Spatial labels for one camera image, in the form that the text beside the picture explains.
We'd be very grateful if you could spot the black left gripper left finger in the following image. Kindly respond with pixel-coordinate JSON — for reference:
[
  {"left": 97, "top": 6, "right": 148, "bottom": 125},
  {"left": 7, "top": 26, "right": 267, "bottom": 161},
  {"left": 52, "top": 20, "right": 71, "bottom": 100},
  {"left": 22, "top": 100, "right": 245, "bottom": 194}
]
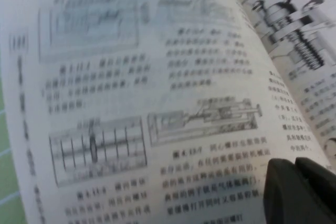
[{"left": 262, "top": 157, "right": 324, "bottom": 224}]

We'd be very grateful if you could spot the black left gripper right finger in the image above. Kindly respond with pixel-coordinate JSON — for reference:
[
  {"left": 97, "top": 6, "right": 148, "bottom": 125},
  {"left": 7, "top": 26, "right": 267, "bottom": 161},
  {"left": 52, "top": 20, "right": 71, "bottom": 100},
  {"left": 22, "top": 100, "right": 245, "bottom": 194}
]
[{"left": 295, "top": 157, "right": 336, "bottom": 224}]

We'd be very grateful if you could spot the technical book blue cover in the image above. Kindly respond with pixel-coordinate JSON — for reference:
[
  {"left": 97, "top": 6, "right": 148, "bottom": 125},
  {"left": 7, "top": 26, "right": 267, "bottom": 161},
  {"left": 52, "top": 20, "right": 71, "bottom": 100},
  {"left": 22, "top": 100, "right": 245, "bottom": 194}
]
[{"left": 0, "top": 0, "right": 336, "bottom": 224}]

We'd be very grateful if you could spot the green white checked tablecloth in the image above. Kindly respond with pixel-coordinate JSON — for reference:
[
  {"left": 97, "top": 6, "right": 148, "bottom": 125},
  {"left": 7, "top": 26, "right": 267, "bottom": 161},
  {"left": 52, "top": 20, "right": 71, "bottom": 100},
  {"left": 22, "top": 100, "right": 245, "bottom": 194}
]
[{"left": 0, "top": 77, "right": 28, "bottom": 224}]

